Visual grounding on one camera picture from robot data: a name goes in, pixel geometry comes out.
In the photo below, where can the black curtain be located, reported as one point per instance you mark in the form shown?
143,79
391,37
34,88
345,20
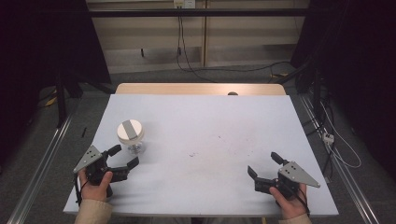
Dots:
40,62
358,77

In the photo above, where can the glass jar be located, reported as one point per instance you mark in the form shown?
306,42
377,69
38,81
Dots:
136,148

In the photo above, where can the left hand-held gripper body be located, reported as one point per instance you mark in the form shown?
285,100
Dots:
93,161

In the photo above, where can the white board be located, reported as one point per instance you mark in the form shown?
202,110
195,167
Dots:
202,130

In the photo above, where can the dark round grommet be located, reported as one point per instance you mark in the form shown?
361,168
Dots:
232,93

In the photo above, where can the person's left hand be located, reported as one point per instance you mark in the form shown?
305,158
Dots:
93,192

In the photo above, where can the wooden table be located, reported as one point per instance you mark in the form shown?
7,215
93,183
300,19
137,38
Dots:
186,88

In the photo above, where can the grey plastic bar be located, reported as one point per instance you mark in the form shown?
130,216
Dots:
130,129

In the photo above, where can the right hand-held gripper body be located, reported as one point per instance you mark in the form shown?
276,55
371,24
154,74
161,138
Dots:
295,174

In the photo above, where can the black metal stand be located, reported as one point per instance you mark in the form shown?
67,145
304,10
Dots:
61,99

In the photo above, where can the black horizontal bar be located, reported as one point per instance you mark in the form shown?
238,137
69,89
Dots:
218,12

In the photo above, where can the white round lid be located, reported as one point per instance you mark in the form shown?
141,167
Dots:
140,130

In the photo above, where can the metal floor rail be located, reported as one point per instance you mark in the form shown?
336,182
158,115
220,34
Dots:
351,186
40,174

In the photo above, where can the white wall socket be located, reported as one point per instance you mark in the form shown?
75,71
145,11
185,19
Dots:
184,3

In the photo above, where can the small black floor piece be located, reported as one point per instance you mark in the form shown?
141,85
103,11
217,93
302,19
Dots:
83,132

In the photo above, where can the small black wall peg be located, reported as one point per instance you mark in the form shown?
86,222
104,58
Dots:
142,53

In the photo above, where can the person's right hand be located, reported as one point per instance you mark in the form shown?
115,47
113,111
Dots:
292,207

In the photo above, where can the beige vertical post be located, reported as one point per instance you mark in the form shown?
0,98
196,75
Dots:
204,37

